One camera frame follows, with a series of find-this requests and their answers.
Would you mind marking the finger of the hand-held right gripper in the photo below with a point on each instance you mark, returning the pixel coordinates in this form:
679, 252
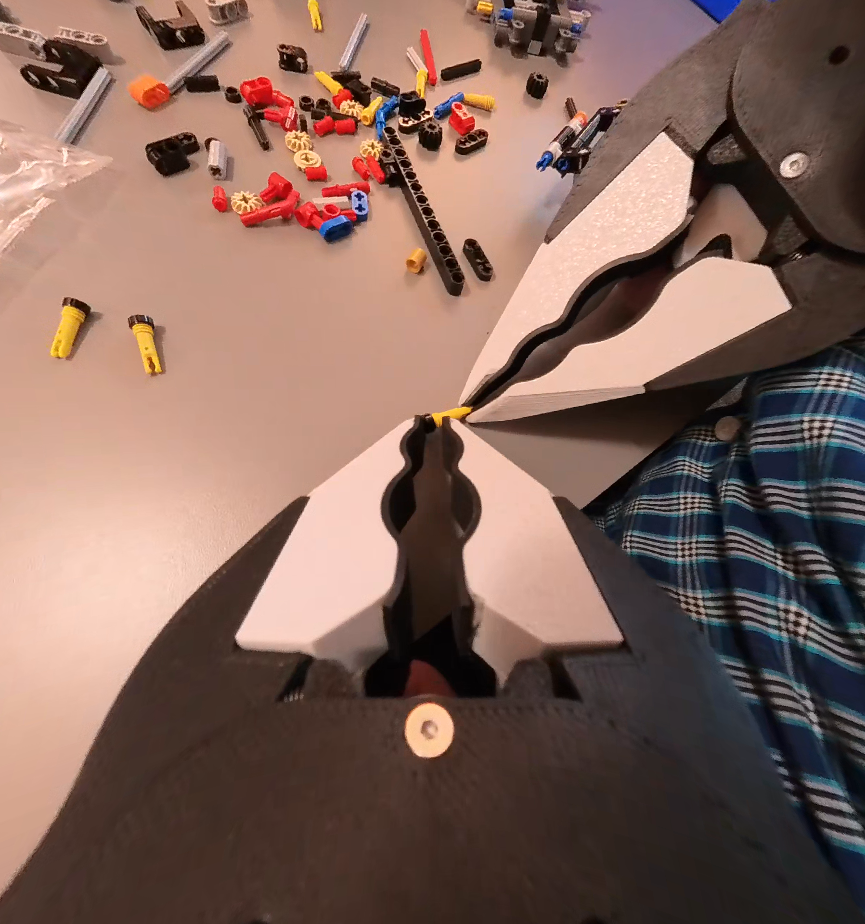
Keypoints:
714, 317
605, 231

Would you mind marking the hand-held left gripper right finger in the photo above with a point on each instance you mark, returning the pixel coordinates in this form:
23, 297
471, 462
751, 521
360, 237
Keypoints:
548, 570

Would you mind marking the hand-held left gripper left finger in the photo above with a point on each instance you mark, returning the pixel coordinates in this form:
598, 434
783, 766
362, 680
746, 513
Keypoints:
317, 570

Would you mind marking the small black lego assembly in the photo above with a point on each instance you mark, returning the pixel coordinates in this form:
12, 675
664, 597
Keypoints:
573, 141

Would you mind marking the short black lego beam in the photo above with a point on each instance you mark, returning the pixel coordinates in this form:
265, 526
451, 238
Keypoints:
478, 258

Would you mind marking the black lego gear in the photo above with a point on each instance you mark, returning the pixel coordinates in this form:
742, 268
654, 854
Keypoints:
538, 85

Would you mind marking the long black lego beam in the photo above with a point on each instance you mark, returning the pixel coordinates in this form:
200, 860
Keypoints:
425, 209

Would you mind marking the large lego chassis assembly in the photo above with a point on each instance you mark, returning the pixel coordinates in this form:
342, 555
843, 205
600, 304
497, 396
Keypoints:
533, 32

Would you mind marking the black lego axle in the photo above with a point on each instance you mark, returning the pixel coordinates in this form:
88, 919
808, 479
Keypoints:
461, 70

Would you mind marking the red lego axle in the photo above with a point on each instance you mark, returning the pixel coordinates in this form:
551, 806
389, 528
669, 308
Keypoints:
427, 56

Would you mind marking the yellow lego pin black bush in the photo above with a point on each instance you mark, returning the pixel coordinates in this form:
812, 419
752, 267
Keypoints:
147, 344
68, 328

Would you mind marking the grey lego axle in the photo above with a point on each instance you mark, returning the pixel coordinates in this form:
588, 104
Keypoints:
86, 107
354, 43
200, 61

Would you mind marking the pile of small lego pieces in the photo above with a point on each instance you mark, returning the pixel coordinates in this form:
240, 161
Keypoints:
277, 189

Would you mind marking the yellow lego axle pin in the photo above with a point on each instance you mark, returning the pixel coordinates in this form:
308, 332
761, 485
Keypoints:
315, 13

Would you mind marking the light grey lego connector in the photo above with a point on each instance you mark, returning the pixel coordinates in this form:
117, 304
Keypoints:
217, 157

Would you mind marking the grey lego connector block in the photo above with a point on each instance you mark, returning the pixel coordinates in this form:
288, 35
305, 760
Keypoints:
226, 8

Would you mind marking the black angled lego connector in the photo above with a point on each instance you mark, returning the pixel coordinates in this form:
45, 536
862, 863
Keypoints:
171, 151

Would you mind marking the orange lego piece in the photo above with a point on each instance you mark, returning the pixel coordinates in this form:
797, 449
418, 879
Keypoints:
148, 92

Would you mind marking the large black lego connector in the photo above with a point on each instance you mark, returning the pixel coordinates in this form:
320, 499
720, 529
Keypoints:
172, 25

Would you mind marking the blue plaid shirt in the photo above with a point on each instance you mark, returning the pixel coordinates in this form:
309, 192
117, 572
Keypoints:
800, 541

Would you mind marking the clear empty plastic bag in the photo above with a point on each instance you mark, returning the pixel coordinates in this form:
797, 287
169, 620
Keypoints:
13, 180

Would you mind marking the black and grey beams cluster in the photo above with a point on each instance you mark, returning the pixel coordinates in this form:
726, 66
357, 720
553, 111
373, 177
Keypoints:
57, 68

